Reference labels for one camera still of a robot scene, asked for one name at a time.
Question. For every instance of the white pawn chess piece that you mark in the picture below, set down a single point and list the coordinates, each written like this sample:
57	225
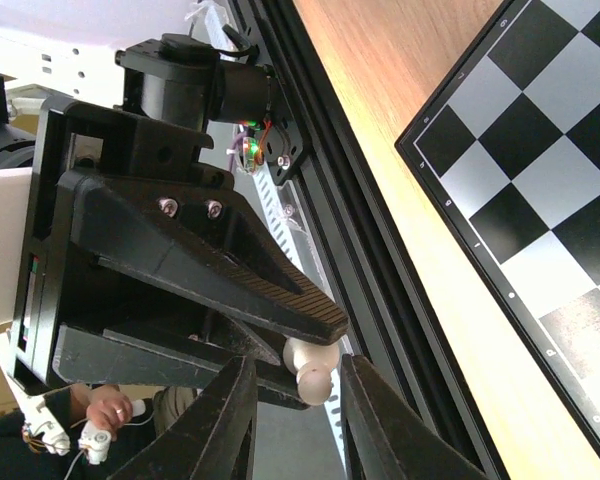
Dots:
311	365

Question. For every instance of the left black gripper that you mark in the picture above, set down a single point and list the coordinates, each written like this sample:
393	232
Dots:
104	223

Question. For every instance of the black aluminium frame rail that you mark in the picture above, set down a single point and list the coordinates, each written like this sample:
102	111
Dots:
367	266

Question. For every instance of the black magnetic chess board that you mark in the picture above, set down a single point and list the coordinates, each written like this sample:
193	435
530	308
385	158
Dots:
507	148

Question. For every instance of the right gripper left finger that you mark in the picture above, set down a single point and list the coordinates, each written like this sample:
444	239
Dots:
213	439

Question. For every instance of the operator hand with ring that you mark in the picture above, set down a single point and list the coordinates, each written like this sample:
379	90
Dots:
109	410

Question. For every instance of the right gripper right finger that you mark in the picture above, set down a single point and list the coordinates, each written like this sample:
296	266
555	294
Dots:
384	438

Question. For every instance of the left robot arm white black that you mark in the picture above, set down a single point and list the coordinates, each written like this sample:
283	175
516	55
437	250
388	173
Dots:
157	307

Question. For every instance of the light blue slotted cable duct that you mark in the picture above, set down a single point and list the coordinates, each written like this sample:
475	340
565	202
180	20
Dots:
290	444

